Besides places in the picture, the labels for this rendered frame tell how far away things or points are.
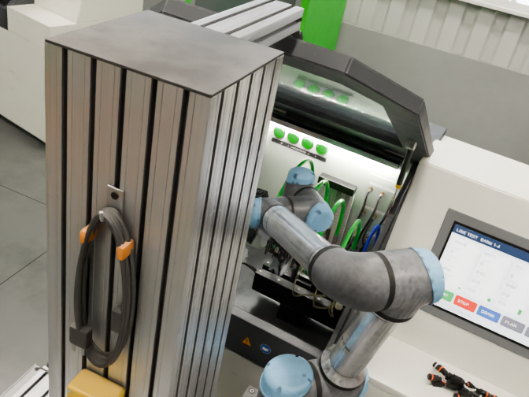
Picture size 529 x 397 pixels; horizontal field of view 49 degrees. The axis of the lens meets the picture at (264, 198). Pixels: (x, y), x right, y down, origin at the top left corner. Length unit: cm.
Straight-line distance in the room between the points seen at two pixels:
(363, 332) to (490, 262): 73
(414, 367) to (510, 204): 59
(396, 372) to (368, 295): 86
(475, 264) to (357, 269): 87
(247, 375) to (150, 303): 124
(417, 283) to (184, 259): 50
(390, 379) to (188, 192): 126
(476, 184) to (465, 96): 396
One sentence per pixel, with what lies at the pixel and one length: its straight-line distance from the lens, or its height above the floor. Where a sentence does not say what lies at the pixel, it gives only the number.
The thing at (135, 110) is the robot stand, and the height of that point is 197.
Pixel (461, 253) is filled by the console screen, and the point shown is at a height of 133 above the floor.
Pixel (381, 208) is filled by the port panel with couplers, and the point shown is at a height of 124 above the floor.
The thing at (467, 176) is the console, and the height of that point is 155.
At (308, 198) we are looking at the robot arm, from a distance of 147.
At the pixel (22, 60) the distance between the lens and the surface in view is 477.
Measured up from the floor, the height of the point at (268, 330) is 95.
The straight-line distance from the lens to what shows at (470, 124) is 589.
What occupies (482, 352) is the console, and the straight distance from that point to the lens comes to 203.
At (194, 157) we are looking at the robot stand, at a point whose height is 194.
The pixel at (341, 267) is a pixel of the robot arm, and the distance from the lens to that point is 112.
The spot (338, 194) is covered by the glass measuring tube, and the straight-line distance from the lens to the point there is 219.
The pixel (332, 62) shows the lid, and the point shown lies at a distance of 122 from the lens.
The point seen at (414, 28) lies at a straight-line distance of 575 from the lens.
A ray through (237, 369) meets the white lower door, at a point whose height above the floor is 72.
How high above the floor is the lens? 229
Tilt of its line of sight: 31 degrees down
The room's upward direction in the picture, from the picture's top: 12 degrees clockwise
